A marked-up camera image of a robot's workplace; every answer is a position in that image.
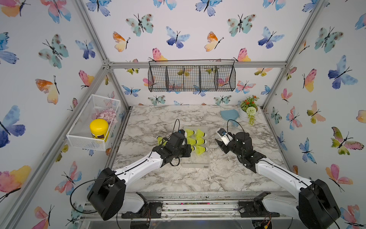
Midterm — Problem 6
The yellow shuttlecock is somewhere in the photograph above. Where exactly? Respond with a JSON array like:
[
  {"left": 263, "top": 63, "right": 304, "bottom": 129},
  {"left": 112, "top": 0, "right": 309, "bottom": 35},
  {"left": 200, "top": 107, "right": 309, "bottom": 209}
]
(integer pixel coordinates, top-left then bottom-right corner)
[
  {"left": 195, "top": 129, "right": 206, "bottom": 138},
  {"left": 187, "top": 137, "right": 197, "bottom": 146},
  {"left": 196, "top": 137, "right": 206, "bottom": 145},
  {"left": 194, "top": 145, "right": 207, "bottom": 155},
  {"left": 157, "top": 136, "right": 167, "bottom": 146},
  {"left": 185, "top": 129, "right": 195, "bottom": 137}
]

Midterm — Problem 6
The translucent plastic storage box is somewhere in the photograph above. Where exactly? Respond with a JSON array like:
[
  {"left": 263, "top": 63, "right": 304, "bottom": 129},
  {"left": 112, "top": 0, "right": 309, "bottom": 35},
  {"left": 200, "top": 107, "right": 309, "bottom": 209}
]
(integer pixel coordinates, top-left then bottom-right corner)
[{"left": 181, "top": 126, "right": 210, "bottom": 169}]

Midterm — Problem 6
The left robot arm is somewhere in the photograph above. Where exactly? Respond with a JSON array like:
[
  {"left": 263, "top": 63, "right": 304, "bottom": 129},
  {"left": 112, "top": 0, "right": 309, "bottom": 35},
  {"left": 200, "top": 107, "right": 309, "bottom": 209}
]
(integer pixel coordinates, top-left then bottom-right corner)
[{"left": 87, "top": 129, "right": 192, "bottom": 221}]

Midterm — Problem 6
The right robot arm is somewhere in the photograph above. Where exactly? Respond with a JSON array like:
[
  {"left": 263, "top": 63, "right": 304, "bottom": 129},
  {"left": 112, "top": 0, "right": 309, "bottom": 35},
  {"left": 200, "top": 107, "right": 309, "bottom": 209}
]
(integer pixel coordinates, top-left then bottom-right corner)
[{"left": 216, "top": 128, "right": 341, "bottom": 229}]

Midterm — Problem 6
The light blue dustpan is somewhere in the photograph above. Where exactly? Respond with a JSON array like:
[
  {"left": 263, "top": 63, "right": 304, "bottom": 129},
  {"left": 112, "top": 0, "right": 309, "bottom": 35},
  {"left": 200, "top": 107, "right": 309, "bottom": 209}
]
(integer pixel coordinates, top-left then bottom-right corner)
[{"left": 220, "top": 109, "right": 239, "bottom": 121}]

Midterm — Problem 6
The white potted artificial plant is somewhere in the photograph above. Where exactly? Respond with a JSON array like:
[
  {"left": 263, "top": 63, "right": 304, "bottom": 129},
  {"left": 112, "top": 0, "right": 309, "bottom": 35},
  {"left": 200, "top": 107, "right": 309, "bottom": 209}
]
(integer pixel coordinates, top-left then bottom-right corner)
[{"left": 239, "top": 95, "right": 259, "bottom": 126}]

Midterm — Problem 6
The pink flower ball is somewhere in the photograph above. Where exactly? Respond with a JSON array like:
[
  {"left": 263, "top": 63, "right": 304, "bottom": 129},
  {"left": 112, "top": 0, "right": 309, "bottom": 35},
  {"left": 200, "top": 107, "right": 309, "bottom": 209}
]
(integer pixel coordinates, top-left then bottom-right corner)
[{"left": 96, "top": 108, "right": 118, "bottom": 125}]

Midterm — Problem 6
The yellow lidded jar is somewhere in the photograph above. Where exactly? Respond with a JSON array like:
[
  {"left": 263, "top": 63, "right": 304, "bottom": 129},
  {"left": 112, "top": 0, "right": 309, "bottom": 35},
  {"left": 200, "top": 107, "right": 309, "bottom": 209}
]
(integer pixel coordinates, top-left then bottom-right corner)
[{"left": 90, "top": 119, "right": 109, "bottom": 141}]

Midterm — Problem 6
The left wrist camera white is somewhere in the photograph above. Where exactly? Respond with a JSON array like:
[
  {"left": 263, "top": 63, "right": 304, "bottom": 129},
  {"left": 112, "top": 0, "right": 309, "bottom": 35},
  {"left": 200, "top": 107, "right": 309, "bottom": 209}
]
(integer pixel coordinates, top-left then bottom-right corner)
[{"left": 178, "top": 129, "right": 186, "bottom": 136}]

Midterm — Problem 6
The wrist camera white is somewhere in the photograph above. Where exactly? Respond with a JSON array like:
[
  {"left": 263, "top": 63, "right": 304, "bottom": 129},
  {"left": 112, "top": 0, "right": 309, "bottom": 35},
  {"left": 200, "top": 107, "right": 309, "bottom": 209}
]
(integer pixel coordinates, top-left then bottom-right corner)
[
  {"left": 178, "top": 129, "right": 186, "bottom": 136},
  {"left": 217, "top": 128, "right": 233, "bottom": 146}
]

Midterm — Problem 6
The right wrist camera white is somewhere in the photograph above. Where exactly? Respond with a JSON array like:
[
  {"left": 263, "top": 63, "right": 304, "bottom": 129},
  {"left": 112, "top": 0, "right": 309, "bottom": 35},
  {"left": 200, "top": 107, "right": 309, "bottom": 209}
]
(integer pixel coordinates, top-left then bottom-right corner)
[{"left": 217, "top": 128, "right": 233, "bottom": 146}]

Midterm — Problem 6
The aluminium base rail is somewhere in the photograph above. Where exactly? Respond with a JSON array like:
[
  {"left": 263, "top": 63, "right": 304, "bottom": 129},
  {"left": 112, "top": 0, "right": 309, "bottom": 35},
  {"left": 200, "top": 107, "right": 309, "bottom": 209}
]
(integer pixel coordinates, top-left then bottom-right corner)
[{"left": 119, "top": 191, "right": 300, "bottom": 220}]

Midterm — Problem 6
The black wire wall basket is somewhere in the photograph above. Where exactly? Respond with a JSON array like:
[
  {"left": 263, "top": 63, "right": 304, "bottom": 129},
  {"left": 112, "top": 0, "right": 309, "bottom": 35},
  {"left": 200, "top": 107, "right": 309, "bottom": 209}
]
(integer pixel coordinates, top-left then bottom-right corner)
[{"left": 147, "top": 59, "right": 236, "bottom": 92}]

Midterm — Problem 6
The white mesh wall basket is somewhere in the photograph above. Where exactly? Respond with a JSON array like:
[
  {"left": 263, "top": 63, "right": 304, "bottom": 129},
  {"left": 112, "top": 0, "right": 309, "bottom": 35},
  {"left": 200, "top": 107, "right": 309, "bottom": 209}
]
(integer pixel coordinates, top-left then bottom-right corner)
[{"left": 67, "top": 94, "right": 121, "bottom": 151}]

